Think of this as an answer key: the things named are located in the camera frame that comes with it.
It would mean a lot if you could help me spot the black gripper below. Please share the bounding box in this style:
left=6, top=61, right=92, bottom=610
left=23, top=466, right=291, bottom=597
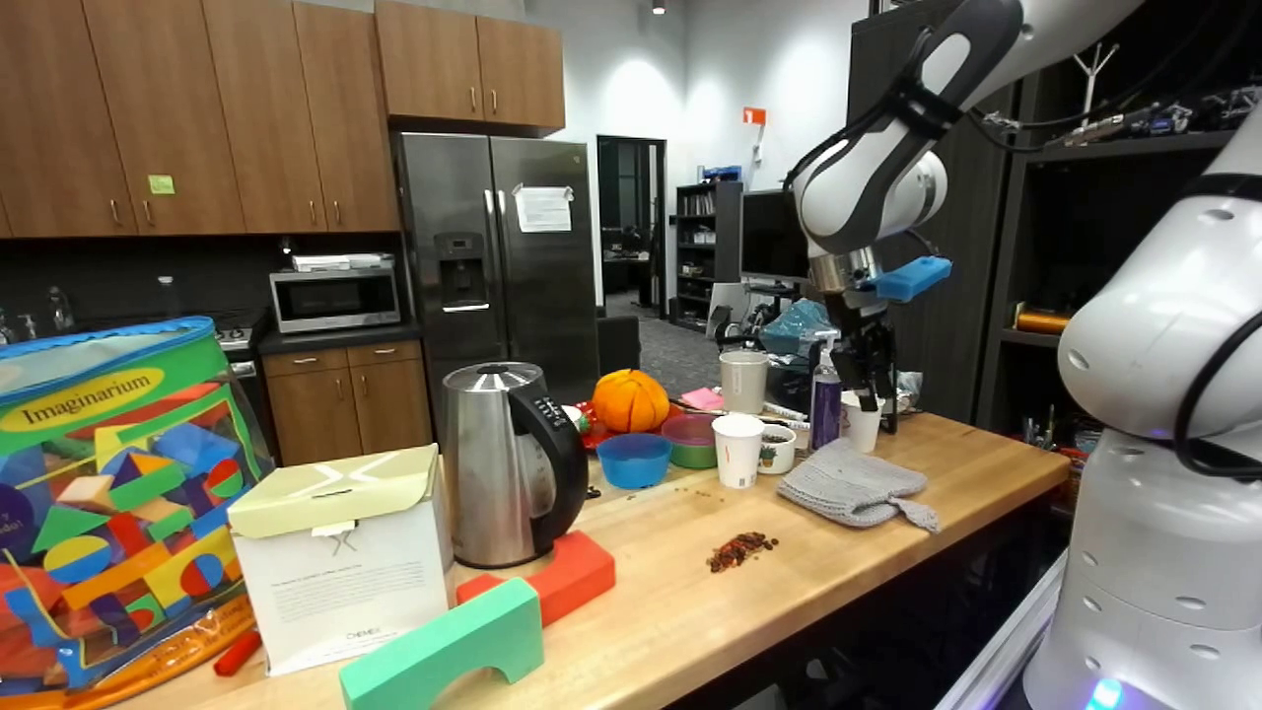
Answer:
left=833, top=297, right=907, bottom=405

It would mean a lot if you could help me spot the gray knitted cloth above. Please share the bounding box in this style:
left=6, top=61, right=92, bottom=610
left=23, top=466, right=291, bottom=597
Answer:
left=774, top=435, right=947, bottom=535

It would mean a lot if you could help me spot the white paper cup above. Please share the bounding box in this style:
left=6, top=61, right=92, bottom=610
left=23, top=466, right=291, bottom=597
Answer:
left=711, top=409, right=770, bottom=493
left=838, top=389, right=887, bottom=458

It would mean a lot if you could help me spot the purple soap bottle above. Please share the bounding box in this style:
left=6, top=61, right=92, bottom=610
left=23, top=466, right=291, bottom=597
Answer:
left=807, top=330, right=849, bottom=455

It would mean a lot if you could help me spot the blue plastic bag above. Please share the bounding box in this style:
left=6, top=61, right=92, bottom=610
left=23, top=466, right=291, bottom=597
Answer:
left=758, top=297, right=837, bottom=361

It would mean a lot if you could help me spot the small white ramekin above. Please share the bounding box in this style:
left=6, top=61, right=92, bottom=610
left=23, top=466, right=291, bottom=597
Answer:
left=758, top=422, right=800, bottom=482

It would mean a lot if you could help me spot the tall gray cup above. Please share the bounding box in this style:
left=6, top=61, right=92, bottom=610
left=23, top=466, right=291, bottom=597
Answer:
left=715, top=346, right=774, bottom=420

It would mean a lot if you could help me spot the pink bowl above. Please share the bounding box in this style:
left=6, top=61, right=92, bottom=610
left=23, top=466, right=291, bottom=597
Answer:
left=675, top=383, right=728, bottom=420

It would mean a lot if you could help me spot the black computer monitor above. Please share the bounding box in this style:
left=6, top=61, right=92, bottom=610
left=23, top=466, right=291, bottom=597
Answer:
left=740, top=190, right=812, bottom=279

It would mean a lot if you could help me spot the green purple bowl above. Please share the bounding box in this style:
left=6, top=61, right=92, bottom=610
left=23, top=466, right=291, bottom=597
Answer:
left=661, top=405, right=725, bottom=475

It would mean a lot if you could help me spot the dark shelf unit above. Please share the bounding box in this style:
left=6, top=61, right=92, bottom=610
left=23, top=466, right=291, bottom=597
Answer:
left=978, top=0, right=1262, bottom=458

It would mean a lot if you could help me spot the brown crumbs pile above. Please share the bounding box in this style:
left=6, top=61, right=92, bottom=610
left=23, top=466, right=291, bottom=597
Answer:
left=700, top=530, right=779, bottom=576

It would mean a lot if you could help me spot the black bookshelf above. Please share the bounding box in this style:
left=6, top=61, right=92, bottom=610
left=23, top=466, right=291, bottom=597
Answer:
left=670, top=179, right=744, bottom=330

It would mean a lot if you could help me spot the orange pumpkin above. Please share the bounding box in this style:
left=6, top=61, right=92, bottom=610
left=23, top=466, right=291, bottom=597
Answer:
left=586, top=367, right=675, bottom=439

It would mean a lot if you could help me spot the red foam block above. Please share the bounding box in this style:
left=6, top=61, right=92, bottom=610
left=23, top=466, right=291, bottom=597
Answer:
left=453, top=530, right=619, bottom=629

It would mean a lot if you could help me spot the white paper sheet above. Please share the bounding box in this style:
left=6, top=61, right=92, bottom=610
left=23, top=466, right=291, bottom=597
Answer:
left=514, top=182, right=579, bottom=241

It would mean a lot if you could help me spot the steel electric kettle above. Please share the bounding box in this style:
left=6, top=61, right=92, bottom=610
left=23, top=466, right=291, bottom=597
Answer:
left=433, top=361, right=591, bottom=574

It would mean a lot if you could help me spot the black steel refrigerator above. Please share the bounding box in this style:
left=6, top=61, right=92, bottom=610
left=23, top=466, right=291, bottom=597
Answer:
left=390, top=128, right=604, bottom=397

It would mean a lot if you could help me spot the brown cabinet above refrigerator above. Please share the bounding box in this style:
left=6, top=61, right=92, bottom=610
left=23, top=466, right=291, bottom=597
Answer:
left=375, top=0, right=569, bottom=133

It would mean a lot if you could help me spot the green foam arch block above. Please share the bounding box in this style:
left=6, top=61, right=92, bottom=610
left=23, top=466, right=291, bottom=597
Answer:
left=333, top=574, right=549, bottom=710

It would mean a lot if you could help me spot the brown lower cabinet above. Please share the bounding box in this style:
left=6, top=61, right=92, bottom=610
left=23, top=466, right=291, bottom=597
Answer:
left=257, top=337, right=439, bottom=470

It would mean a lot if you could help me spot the silver microwave oven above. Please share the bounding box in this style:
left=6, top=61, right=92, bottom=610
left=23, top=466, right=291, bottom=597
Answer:
left=269, top=263, right=407, bottom=341

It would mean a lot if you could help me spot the white tray on microwave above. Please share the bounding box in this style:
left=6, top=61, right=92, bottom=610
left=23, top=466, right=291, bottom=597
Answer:
left=289, top=247, right=397, bottom=278

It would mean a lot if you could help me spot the white box yellow lid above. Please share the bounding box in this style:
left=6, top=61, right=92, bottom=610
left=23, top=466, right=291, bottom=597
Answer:
left=226, top=441, right=453, bottom=680

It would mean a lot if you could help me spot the red marker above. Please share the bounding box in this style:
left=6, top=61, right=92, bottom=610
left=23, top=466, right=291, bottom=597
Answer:
left=210, top=629, right=269, bottom=680

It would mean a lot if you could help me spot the orange round tray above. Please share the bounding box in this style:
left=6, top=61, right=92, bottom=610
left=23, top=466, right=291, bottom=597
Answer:
left=0, top=587, right=260, bottom=710

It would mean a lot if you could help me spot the colorful toy blocks box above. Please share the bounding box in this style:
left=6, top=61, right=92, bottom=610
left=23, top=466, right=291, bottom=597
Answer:
left=0, top=313, right=277, bottom=701

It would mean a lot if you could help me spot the wide brown wall cabinet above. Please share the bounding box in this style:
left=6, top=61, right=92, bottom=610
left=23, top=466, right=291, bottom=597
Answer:
left=0, top=0, right=403, bottom=245

